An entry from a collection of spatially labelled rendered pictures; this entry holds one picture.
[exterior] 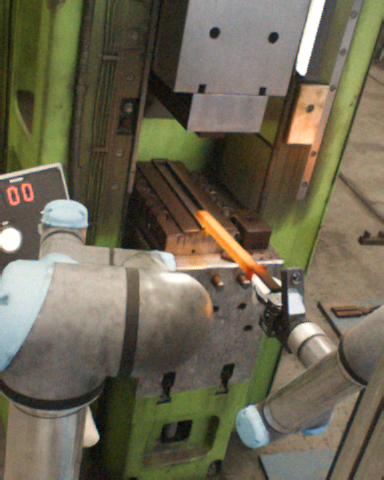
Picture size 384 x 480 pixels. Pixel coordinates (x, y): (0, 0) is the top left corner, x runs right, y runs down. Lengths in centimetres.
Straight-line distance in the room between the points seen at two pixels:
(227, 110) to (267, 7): 25
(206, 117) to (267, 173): 41
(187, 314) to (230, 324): 124
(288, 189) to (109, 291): 139
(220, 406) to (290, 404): 95
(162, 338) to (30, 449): 20
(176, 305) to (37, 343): 14
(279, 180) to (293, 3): 57
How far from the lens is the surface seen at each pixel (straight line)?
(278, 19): 162
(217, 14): 155
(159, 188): 195
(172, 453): 231
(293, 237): 214
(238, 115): 166
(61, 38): 160
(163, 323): 68
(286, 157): 197
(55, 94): 164
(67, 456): 79
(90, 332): 67
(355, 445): 59
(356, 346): 107
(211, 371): 204
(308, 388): 119
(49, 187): 150
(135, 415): 205
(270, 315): 149
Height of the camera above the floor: 185
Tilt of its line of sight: 29 degrees down
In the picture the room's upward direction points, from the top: 12 degrees clockwise
